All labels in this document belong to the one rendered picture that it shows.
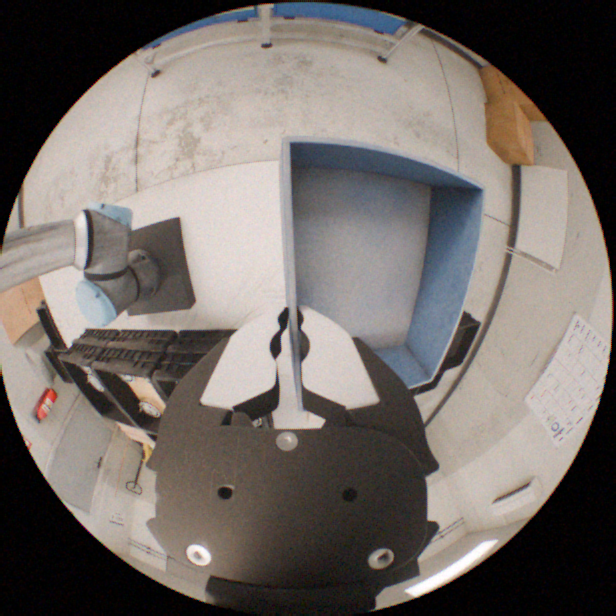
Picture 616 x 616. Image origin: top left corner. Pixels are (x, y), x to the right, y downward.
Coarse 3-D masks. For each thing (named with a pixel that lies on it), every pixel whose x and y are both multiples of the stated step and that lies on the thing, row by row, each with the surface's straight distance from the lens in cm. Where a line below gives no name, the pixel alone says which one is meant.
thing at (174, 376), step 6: (156, 372) 58; (162, 372) 57; (168, 372) 56; (174, 372) 55; (180, 372) 54; (186, 372) 54; (156, 378) 58; (162, 378) 56; (168, 378) 55; (174, 378) 54; (180, 378) 53; (156, 384) 60; (162, 390) 61; (264, 420) 62; (264, 426) 65
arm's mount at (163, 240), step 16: (160, 224) 59; (176, 224) 57; (144, 240) 62; (160, 240) 59; (176, 240) 56; (160, 256) 60; (176, 256) 57; (160, 272) 61; (176, 272) 58; (160, 288) 62; (176, 288) 60; (192, 288) 62; (144, 304) 68; (160, 304) 64; (176, 304) 62; (192, 304) 62
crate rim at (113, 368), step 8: (96, 368) 78; (104, 368) 73; (112, 368) 70; (120, 368) 67; (128, 368) 65; (136, 368) 63; (144, 368) 61; (136, 376) 63; (144, 376) 60; (104, 384) 84; (152, 384) 61; (128, 416) 96; (136, 424) 100; (152, 432) 99
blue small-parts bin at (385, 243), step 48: (288, 144) 10; (336, 144) 11; (288, 192) 10; (336, 192) 17; (384, 192) 19; (432, 192) 22; (480, 192) 18; (288, 240) 10; (336, 240) 17; (384, 240) 19; (432, 240) 22; (480, 240) 18; (288, 288) 11; (336, 288) 19; (384, 288) 21; (432, 288) 22; (384, 336) 24; (432, 336) 22
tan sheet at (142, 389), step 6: (138, 378) 84; (132, 384) 91; (138, 384) 88; (144, 384) 85; (138, 390) 92; (144, 390) 89; (150, 390) 86; (138, 396) 97; (144, 396) 93; (150, 396) 90; (156, 396) 88; (162, 402) 90; (162, 408) 95
